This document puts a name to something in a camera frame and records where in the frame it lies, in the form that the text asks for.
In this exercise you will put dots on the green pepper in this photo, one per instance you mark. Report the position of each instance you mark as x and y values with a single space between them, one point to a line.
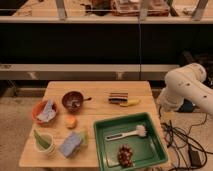
41 141

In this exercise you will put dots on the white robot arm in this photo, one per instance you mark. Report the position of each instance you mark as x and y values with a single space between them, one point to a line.
186 83

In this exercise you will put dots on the yellow banana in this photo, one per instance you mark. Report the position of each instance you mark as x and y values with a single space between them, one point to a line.
130 103

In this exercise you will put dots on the dark brown bowl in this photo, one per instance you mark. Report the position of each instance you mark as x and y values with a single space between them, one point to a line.
72 101

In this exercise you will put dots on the orange fruit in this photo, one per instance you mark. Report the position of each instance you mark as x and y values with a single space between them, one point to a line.
70 122

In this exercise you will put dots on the white dish brush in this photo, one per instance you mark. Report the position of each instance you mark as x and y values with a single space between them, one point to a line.
139 131

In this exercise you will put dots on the crumpled white blue cloth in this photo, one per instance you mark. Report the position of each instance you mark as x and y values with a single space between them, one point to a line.
48 112

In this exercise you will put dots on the blue yellow sponge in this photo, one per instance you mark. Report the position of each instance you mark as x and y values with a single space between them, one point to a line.
73 143

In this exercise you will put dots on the brown pine cone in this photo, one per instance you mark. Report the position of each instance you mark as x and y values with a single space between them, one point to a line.
124 156

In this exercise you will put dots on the orange bowl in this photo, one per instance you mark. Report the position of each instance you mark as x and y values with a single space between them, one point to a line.
38 108

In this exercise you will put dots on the green plastic tray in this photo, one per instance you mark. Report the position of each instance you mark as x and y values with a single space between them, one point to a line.
147 151

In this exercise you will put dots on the blue box on floor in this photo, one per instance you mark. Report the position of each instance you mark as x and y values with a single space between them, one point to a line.
187 107

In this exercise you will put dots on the cream striped cup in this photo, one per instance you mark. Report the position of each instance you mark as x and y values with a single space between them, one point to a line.
46 152

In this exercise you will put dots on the black power adapter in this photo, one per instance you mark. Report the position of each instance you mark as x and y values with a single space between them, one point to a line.
194 158

